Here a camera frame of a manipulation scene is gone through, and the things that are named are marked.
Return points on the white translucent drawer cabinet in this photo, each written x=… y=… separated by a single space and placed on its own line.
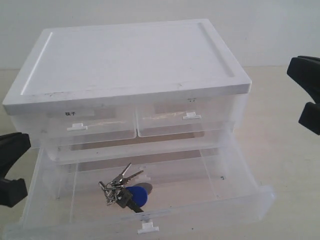
x=90 y=67

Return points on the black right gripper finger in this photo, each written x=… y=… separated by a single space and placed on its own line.
x=305 y=71
x=310 y=117

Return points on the small drawer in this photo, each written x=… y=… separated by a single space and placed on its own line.
x=174 y=117
x=79 y=126

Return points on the key bunch with blue tag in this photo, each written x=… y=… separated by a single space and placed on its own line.
x=117 y=192

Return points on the top left small drawer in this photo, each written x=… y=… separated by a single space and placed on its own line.
x=79 y=126

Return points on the top right small drawer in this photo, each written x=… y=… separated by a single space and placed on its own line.
x=174 y=117

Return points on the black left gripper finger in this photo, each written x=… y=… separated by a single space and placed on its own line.
x=12 y=191
x=12 y=147

